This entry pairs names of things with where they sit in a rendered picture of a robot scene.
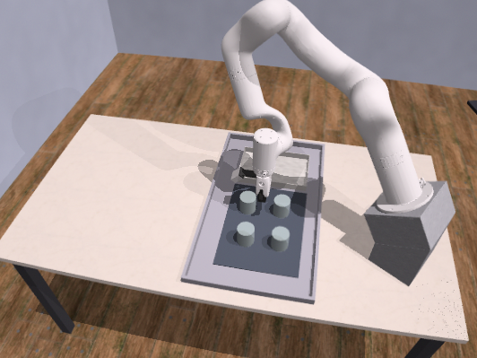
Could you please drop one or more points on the clear glass jar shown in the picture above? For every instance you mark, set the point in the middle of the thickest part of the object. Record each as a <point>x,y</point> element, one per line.
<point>280,239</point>
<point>245,234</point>
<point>281,206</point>
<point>247,202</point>

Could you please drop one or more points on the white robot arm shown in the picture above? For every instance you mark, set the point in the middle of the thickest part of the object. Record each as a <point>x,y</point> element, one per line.
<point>370,106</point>

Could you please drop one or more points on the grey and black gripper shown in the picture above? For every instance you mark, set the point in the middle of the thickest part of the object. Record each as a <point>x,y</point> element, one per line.
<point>263,184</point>

